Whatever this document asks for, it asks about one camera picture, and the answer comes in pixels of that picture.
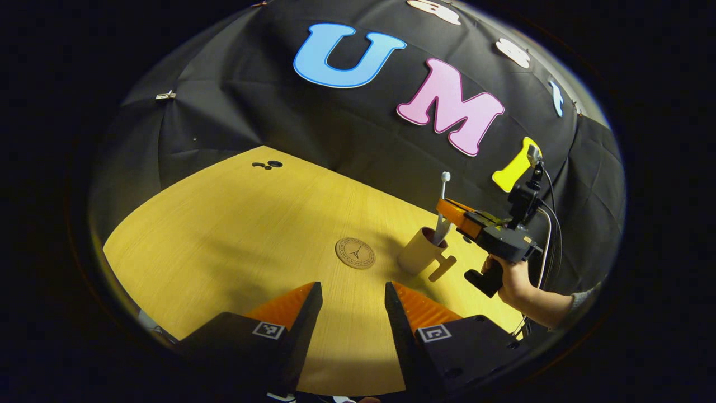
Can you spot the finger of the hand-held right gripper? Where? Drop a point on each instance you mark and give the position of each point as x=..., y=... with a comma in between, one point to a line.
x=486, y=219
x=460, y=219

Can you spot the black backdrop cloth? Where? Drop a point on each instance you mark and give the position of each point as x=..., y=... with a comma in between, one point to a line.
x=251, y=95

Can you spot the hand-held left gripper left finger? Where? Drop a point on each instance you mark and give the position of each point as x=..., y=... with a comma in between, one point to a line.
x=305, y=330

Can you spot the light blue toothbrush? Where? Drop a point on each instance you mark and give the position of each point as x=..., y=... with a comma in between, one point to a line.
x=443, y=193

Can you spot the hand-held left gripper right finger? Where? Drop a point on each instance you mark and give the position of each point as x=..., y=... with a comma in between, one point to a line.
x=400, y=336

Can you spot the round cork coaster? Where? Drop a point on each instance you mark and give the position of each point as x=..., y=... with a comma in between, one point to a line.
x=355, y=253

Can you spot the beige cup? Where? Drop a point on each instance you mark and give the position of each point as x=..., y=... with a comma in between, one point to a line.
x=417, y=254

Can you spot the silver cloth clip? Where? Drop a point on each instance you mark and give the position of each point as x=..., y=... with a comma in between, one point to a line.
x=165, y=95

